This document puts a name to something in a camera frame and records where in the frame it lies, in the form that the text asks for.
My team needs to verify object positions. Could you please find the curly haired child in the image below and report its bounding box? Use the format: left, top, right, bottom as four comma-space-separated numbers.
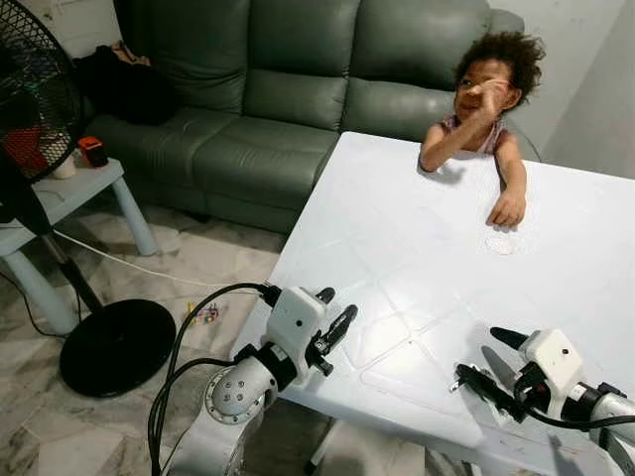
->
419, 30, 547, 229

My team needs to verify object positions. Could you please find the dark clothing pile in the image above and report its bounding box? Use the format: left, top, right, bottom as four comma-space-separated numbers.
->
74, 45, 180, 127

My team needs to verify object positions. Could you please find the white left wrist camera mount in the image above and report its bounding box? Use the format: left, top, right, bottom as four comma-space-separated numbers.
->
266, 288, 328, 363

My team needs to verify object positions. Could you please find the small orange black device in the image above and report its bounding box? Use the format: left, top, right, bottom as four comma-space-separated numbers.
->
77, 136, 108, 168

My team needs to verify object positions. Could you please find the white cup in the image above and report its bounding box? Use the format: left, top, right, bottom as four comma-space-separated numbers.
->
52, 149, 78, 180

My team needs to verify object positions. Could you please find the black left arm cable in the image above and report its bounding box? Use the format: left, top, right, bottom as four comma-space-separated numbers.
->
147, 282, 282, 476

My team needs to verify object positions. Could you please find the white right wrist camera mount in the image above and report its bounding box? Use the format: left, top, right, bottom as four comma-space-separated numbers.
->
518, 329, 584, 393

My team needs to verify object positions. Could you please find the white floor cable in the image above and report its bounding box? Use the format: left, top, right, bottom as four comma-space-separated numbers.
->
55, 230, 274, 294

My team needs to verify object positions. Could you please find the black standing fan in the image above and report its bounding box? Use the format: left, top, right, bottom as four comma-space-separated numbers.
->
0, 0, 178, 400

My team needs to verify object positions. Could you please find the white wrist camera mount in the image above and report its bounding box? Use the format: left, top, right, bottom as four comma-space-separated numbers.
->
266, 288, 328, 363
518, 329, 584, 393

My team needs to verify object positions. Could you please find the green leather sofa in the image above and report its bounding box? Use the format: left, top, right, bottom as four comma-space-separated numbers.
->
84, 0, 542, 234

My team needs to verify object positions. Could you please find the small colourful toy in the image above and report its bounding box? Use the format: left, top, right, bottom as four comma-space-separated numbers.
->
189, 302, 221, 326

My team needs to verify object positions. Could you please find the light blue side table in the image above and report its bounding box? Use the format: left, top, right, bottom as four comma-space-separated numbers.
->
0, 159, 160, 336

